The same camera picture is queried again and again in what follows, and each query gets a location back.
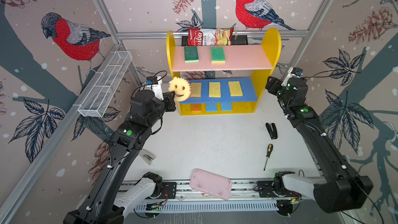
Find orange rectangular sponge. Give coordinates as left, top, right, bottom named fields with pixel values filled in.
left=191, top=104, right=202, bottom=113

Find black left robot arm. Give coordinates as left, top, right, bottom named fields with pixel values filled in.
left=63, top=90, right=176, bottom=224

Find dark green scouring sponge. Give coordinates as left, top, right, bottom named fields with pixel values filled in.
left=184, top=46, right=199, bottom=63

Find black yellow screwdriver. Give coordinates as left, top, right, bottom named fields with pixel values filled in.
left=263, top=144, right=274, bottom=171

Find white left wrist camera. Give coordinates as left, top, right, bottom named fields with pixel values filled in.
left=145, top=76, right=164, bottom=101

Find yellow shelf pink blue boards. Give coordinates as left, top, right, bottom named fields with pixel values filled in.
left=166, top=28, right=282, bottom=116

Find beige orange-backed sponge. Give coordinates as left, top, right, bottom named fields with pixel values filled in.
left=191, top=83, right=202, bottom=97

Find light green sponge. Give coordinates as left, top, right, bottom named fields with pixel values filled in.
left=210, top=47, right=226, bottom=63

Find red chips bag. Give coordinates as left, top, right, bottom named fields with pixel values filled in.
left=188, top=28, right=234, bottom=46

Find blue cellulose sponge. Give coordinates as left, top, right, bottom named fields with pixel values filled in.
left=220, top=102, right=233, bottom=112
left=206, top=102, right=218, bottom=113

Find pink plastic tray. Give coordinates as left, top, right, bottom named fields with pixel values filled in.
left=189, top=169, right=232, bottom=201

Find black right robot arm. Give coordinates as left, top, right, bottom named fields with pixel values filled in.
left=265, top=77, right=373, bottom=213

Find black binder clip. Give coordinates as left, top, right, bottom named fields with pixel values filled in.
left=266, top=123, right=278, bottom=140

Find yellow smiley round sponge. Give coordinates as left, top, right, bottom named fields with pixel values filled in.
left=169, top=77, right=191, bottom=102

